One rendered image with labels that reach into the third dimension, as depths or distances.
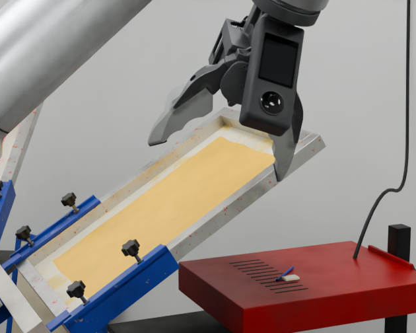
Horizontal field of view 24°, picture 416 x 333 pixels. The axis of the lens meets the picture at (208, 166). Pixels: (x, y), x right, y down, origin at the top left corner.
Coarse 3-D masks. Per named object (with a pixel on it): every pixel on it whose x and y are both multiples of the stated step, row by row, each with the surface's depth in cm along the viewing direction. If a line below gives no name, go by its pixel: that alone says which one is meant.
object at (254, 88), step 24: (264, 24) 93; (264, 48) 92; (288, 48) 93; (264, 72) 91; (288, 72) 92; (264, 96) 90; (288, 96) 91; (240, 120) 91; (264, 120) 90; (288, 120) 90
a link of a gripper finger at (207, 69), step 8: (216, 64) 96; (224, 64) 95; (200, 72) 96; (208, 72) 95; (216, 72) 95; (224, 72) 95; (192, 80) 97; (200, 80) 96; (208, 80) 96; (216, 80) 96; (184, 88) 97; (192, 88) 96; (200, 88) 96; (208, 88) 96; (216, 88) 96; (184, 96) 96; (192, 96) 97; (176, 104) 97
